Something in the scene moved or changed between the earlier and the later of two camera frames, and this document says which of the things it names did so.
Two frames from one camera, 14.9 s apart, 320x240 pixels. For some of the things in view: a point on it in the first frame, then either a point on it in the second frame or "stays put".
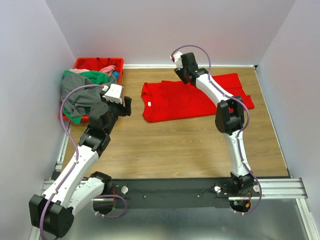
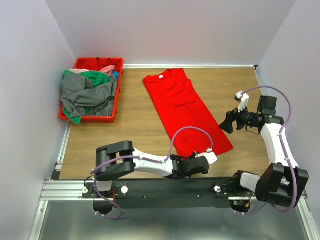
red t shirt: [163, 100] → [181, 107]
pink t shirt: [108, 69] stays put
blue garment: [116, 74] stays put
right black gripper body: [181, 74] → [246, 119]
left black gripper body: [116, 109] → [189, 176]
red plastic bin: [94, 63] stays put
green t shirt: [93, 77] stays put
